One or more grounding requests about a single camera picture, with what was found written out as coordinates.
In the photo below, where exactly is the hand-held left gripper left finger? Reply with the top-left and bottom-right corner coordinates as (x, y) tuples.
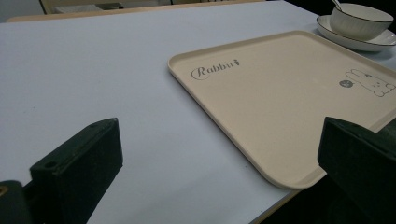
(29, 117), (124, 224)

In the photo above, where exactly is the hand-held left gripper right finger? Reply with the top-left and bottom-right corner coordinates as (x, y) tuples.
(317, 117), (396, 224)

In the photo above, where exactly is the white black-rimmed plate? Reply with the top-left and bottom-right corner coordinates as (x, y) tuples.
(316, 14), (396, 52)

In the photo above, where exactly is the beige serving tray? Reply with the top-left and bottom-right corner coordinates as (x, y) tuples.
(167, 30), (396, 190)

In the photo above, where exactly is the white ribbed bowl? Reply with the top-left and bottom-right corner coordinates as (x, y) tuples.
(329, 3), (395, 42)

